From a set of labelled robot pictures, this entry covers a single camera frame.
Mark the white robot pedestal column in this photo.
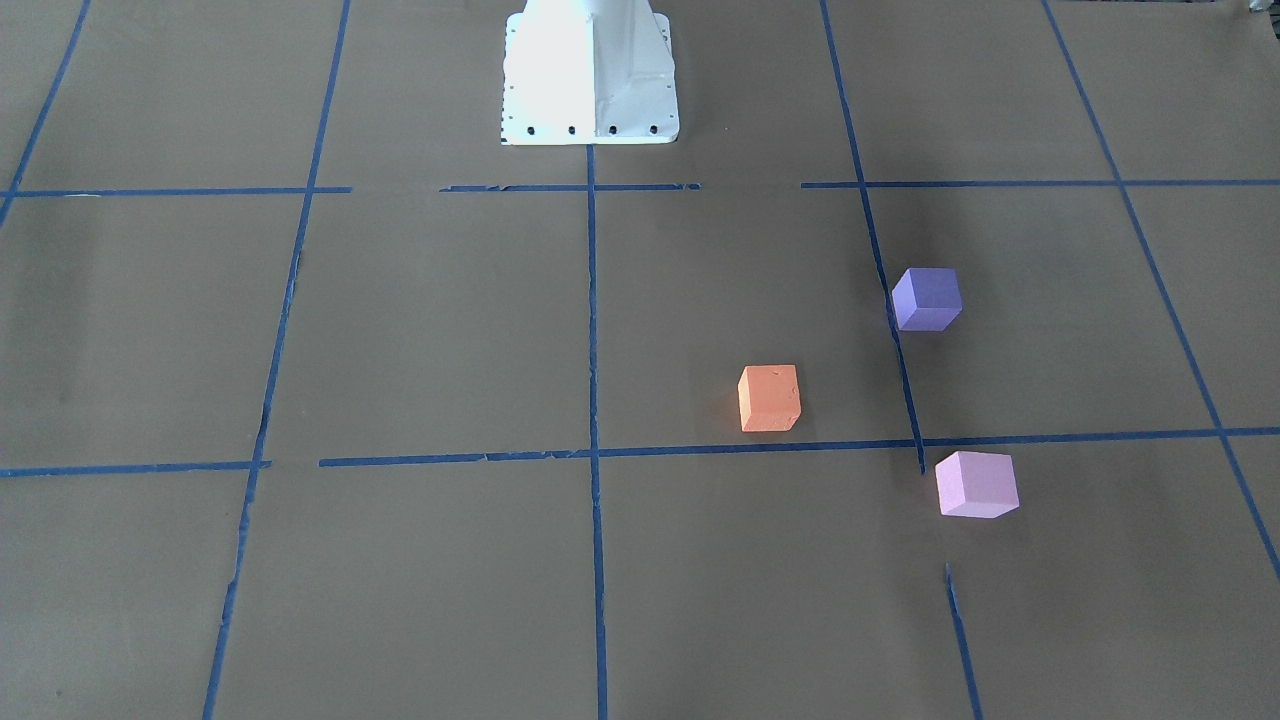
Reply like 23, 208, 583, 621
500, 1, 681, 146

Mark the orange foam block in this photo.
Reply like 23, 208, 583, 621
737, 364, 803, 433

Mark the pink foam block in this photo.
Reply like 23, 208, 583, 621
934, 451, 1020, 519

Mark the purple foam block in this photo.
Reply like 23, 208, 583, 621
890, 266, 964, 332

